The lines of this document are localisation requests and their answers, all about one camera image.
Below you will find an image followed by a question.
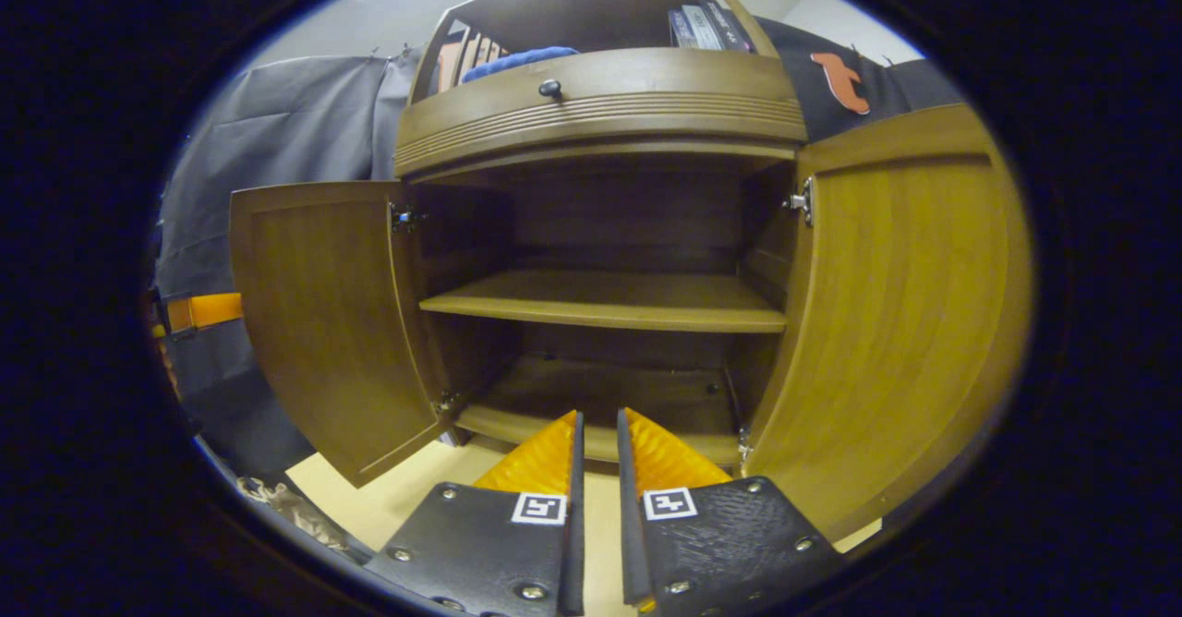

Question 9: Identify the wooden inner shelf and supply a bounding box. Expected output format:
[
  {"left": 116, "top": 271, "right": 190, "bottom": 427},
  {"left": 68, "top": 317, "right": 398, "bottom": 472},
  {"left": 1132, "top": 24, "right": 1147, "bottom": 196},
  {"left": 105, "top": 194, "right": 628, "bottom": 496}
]
[{"left": 418, "top": 270, "right": 789, "bottom": 334}]

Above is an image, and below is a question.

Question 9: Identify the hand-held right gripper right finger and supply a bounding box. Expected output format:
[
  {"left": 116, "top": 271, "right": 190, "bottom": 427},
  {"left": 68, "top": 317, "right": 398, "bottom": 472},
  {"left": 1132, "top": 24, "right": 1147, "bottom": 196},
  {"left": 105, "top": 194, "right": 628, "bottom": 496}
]
[{"left": 617, "top": 407, "right": 843, "bottom": 614}]

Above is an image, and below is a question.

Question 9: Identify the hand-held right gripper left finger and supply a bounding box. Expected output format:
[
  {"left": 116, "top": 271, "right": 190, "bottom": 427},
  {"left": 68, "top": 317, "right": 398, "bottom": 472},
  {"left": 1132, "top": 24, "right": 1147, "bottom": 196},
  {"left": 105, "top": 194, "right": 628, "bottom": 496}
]
[{"left": 365, "top": 410, "right": 587, "bottom": 617}]

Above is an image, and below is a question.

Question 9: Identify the black book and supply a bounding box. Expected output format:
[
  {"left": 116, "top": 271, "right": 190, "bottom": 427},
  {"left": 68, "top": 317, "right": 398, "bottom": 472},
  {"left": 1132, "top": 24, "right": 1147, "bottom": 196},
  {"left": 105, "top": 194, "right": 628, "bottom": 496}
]
[{"left": 699, "top": 0, "right": 754, "bottom": 53}]

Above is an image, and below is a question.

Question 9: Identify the patterned crumpled cloth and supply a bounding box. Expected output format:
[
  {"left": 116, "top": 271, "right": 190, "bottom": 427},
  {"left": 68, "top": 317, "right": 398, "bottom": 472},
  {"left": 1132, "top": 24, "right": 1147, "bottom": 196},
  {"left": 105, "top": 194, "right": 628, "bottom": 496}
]
[{"left": 235, "top": 474, "right": 356, "bottom": 558}]

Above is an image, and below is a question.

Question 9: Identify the wooden cabinet door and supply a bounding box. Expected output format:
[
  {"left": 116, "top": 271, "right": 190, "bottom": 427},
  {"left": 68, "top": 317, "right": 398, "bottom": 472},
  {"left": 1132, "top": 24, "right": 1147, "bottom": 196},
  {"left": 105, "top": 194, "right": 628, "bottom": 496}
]
[
  {"left": 743, "top": 103, "right": 1035, "bottom": 544},
  {"left": 229, "top": 181, "right": 453, "bottom": 489}
]

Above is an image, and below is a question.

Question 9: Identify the wooden cabinet drawer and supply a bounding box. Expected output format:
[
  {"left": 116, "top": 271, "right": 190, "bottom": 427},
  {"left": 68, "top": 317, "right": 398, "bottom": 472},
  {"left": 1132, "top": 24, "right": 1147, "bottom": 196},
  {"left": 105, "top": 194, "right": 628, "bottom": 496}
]
[{"left": 397, "top": 47, "right": 804, "bottom": 151}]

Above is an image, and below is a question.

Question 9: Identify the white and blue book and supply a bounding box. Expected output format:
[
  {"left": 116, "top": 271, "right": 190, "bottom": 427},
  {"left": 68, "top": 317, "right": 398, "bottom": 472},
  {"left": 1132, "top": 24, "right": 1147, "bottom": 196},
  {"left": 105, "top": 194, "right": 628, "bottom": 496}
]
[{"left": 681, "top": 4, "right": 726, "bottom": 51}]

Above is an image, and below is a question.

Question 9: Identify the blue folded towel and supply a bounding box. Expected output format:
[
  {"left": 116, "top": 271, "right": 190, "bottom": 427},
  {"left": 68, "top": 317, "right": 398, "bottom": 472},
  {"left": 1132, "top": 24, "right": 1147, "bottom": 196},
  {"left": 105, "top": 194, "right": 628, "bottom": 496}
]
[{"left": 459, "top": 45, "right": 581, "bottom": 84}]

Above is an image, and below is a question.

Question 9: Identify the wooden double-door shoe cabinet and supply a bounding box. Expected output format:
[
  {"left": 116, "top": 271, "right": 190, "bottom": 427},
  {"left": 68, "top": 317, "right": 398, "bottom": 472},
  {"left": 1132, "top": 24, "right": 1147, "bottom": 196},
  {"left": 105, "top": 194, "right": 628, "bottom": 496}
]
[{"left": 229, "top": 0, "right": 1035, "bottom": 544}]

